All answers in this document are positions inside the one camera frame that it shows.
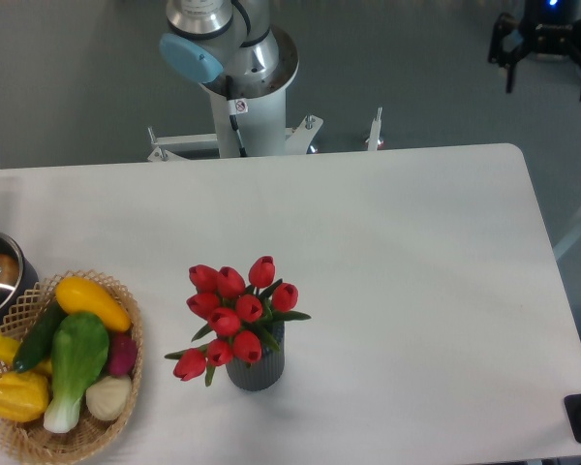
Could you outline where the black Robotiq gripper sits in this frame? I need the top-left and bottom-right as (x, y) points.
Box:
(487, 0), (581, 102)

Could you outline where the red tulip bouquet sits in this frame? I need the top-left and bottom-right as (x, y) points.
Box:
(165, 256), (311, 387)

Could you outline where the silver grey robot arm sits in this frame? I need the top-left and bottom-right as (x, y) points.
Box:
(159, 1), (581, 100)

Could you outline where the dark grey ribbed vase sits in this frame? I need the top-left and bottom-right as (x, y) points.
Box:
(226, 323), (286, 391)

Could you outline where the purple red radish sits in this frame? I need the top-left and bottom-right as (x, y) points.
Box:
(107, 333), (138, 377)

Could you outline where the yellow squash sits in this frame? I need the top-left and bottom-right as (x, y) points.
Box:
(54, 276), (132, 332)

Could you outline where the green bok choy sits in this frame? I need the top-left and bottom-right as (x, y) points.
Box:
(44, 312), (109, 434)

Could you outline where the cream white garlic bulb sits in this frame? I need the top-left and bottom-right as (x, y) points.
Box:
(85, 376), (132, 421)

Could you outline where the dark green cucumber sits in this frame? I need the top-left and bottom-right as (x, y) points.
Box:
(12, 300), (67, 373)

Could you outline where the small yellow gourd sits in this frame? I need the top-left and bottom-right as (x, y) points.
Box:
(0, 331), (52, 377)

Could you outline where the yellow bell pepper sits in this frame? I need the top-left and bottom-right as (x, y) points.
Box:
(0, 371), (49, 422)

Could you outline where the woven wicker basket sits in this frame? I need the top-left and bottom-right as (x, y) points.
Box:
(0, 270), (144, 464)

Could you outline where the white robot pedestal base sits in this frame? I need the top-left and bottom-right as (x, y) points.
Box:
(146, 81), (386, 163)

